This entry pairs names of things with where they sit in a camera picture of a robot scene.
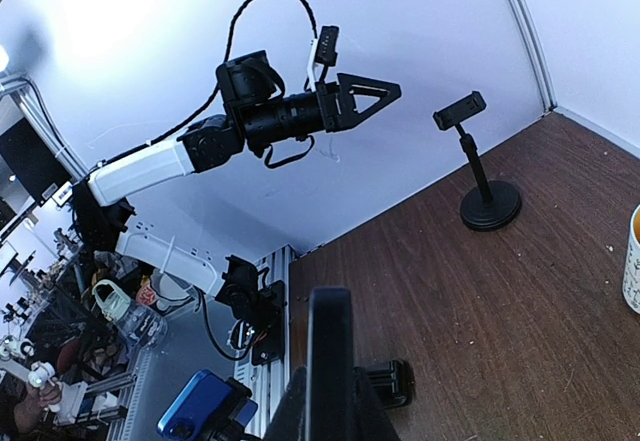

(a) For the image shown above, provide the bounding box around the white floral mug yellow inside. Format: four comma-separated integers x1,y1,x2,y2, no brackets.
622,206,640,314

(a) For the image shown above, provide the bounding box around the black smartphone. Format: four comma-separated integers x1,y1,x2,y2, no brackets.
364,359,414,410

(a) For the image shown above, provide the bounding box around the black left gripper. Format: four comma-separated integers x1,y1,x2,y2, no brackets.
242,73,402,144

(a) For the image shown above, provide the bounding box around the blue smartphone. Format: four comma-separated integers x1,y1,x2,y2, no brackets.
156,369,258,441

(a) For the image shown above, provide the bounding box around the aluminium front rail frame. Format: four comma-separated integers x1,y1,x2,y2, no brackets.
106,245,296,440

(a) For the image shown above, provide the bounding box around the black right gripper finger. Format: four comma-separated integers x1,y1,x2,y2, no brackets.
263,287,399,440

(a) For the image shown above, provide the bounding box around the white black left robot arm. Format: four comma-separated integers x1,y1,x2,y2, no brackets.
72,51,401,366

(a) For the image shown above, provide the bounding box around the black round-base phone stand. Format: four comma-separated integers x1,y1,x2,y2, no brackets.
433,91,522,232

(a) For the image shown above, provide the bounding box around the black monitor screen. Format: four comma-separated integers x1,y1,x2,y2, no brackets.
1,117,71,217

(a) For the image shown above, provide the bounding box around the clear plastic water bottle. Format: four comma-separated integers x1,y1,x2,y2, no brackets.
92,279,168,348

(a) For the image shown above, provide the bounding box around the black front phone stand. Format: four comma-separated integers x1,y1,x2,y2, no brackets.
196,413,261,441

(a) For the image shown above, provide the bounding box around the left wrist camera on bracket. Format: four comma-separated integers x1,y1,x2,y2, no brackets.
303,25,340,92

